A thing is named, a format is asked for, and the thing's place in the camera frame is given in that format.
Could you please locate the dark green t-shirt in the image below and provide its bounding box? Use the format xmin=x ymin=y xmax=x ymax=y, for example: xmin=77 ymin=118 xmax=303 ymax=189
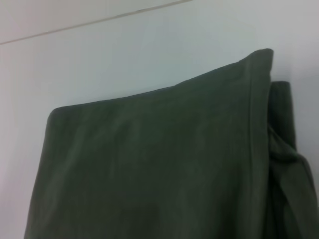
xmin=23 ymin=48 xmax=319 ymax=239

